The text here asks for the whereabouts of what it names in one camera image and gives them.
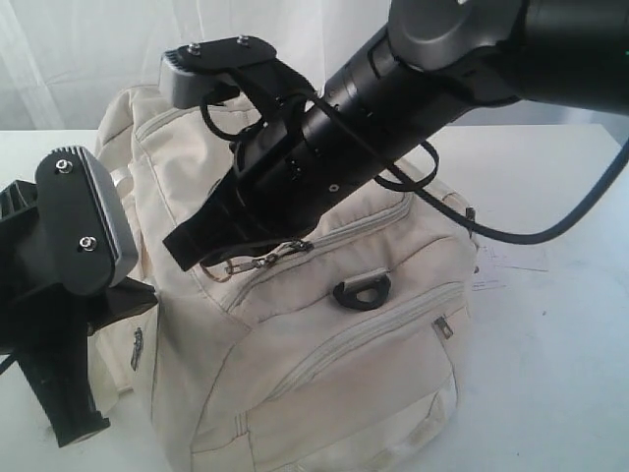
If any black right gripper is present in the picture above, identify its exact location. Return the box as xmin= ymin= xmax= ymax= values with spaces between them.
xmin=163 ymin=63 xmax=384 ymax=270

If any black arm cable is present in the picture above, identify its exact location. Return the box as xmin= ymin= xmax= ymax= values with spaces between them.
xmin=199 ymin=63 xmax=629 ymax=245

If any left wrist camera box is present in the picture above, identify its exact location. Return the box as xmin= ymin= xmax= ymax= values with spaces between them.
xmin=35 ymin=147 xmax=139 ymax=296

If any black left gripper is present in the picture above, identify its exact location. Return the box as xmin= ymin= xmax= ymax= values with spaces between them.
xmin=1 ymin=180 xmax=157 ymax=447

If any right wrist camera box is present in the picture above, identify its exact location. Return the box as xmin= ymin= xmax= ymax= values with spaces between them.
xmin=158 ymin=35 xmax=277 ymax=109

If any gold key ring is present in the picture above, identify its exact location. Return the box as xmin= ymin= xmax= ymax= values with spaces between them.
xmin=199 ymin=263 xmax=232 ymax=284

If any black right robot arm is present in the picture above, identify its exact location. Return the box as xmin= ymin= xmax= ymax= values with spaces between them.
xmin=159 ymin=1 xmax=628 ymax=269

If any cream white duffel bag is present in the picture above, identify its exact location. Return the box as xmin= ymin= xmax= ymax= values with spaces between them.
xmin=87 ymin=86 xmax=478 ymax=471

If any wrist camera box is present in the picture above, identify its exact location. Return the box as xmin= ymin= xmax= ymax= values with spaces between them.
xmin=158 ymin=35 xmax=277 ymax=109
xmin=35 ymin=147 xmax=139 ymax=296

